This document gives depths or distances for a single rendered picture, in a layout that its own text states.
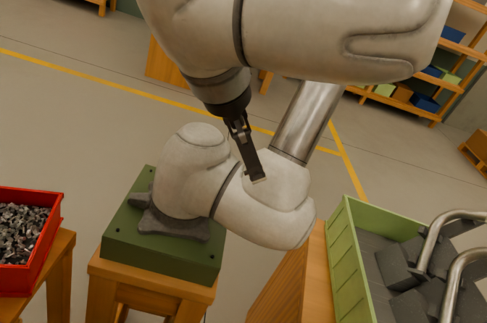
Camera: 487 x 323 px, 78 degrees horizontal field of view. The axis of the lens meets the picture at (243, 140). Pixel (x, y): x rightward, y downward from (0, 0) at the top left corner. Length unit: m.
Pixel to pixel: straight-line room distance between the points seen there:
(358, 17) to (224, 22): 0.11
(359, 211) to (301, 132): 0.63
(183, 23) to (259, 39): 0.07
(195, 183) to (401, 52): 0.51
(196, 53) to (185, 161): 0.37
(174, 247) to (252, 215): 0.23
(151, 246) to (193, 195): 0.17
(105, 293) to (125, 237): 0.20
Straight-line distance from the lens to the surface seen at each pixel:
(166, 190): 0.72
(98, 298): 0.98
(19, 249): 0.87
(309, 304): 1.03
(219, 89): 0.38
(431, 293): 1.14
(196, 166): 0.65
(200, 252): 0.80
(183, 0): 0.30
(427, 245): 1.17
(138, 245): 0.78
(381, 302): 1.11
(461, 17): 6.60
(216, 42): 0.30
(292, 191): 0.66
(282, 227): 0.66
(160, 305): 0.96
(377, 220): 1.28
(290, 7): 0.26
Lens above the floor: 1.57
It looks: 31 degrees down
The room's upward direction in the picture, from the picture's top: 22 degrees clockwise
